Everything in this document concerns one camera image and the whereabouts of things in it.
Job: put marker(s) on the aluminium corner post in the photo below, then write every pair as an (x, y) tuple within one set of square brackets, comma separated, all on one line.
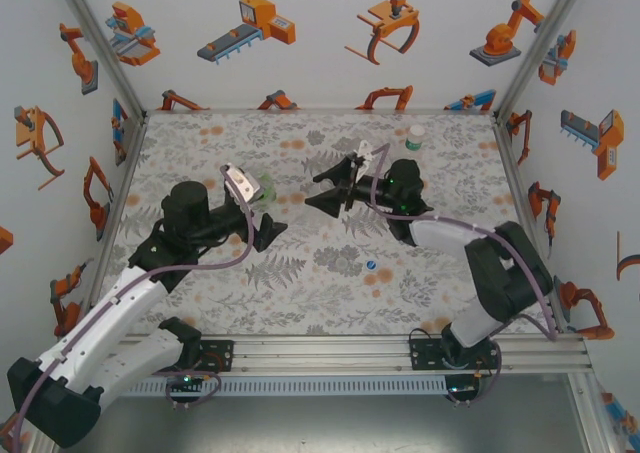
[(539, 48), (104, 48)]

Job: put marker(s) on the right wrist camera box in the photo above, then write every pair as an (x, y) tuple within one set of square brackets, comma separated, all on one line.
[(365, 153)]

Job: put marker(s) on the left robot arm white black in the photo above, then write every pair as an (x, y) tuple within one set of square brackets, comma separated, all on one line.
[(100, 323)]

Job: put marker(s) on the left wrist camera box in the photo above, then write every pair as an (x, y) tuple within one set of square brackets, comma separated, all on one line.
[(240, 183)]

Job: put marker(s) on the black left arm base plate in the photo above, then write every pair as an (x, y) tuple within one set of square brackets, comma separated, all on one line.
[(220, 355)]

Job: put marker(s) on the small green circuit board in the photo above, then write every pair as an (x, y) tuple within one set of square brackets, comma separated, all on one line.
[(462, 389), (186, 380)]

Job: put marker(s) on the grey metal panel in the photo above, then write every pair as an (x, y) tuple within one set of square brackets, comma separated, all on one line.
[(320, 428)]

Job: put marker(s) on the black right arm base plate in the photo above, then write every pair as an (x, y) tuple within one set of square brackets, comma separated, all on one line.
[(422, 355)]

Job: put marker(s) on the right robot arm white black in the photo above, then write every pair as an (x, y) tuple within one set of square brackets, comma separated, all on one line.
[(510, 278)]

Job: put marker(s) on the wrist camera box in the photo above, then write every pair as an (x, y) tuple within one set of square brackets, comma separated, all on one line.
[(365, 153), (240, 183)]

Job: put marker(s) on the floral patterned table mat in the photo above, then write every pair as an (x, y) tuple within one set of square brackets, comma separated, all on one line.
[(280, 143)]

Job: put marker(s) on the wide aluminium base rail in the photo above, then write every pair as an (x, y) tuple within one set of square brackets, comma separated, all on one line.
[(320, 353)]

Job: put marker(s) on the aluminium table edge rail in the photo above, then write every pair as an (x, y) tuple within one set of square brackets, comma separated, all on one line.
[(511, 163), (320, 110), (131, 163)]

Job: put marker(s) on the blue bottle cap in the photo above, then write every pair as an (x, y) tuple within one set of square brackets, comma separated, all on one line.
[(371, 266)]

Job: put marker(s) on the white bottle cap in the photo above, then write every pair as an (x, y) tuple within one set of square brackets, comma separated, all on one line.
[(417, 133)]

